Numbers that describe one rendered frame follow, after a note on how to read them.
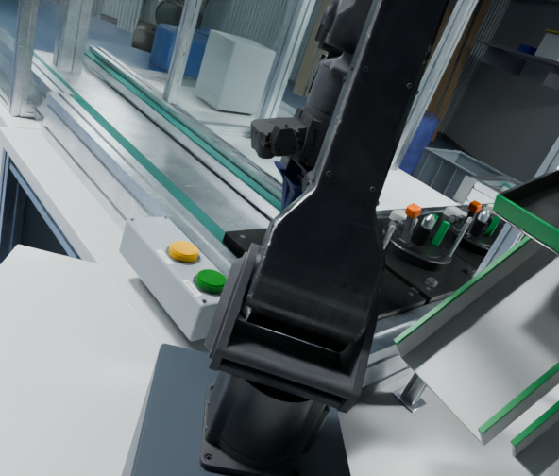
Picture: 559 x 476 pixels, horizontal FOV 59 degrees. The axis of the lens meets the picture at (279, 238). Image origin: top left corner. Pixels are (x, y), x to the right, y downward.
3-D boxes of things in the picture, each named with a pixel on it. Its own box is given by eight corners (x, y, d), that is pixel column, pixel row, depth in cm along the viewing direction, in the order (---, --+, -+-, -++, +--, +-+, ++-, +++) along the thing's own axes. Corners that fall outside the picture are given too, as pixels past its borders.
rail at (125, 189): (293, 435, 60) (326, 370, 56) (42, 134, 112) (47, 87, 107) (322, 420, 64) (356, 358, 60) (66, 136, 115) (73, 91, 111)
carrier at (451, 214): (488, 286, 98) (522, 232, 93) (397, 224, 112) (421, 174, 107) (532, 271, 115) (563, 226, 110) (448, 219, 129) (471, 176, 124)
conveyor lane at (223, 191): (301, 392, 67) (329, 336, 63) (69, 136, 116) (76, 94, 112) (412, 345, 87) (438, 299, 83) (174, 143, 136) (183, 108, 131)
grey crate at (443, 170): (503, 246, 239) (529, 204, 229) (404, 185, 275) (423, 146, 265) (534, 239, 268) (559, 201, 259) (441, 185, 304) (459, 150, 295)
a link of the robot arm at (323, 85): (379, 65, 52) (371, 57, 60) (328, 45, 52) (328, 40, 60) (353, 127, 55) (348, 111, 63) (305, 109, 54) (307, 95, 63)
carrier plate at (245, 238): (325, 342, 64) (330, 330, 63) (221, 242, 77) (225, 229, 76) (421, 309, 80) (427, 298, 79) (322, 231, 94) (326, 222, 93)
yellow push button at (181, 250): (176, 269, 66) (179, 257, 65) (161, 253, 68) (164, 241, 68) (200, 266, 69) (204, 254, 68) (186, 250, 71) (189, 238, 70)
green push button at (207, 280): (204, 301, 62) (208, 288, 61) (187, 282, 64) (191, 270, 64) (228, 297, 65) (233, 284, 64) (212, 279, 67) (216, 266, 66)
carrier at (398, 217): (426, 308, 81) (463, 244, 76) (327, 230, 95) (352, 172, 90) (487, 286, 98) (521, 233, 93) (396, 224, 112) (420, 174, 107)
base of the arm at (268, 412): (198, 467, 29) (227, 395, 27) (206, 386, 35) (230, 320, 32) (308, 486, 31) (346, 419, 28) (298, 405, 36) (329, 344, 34)
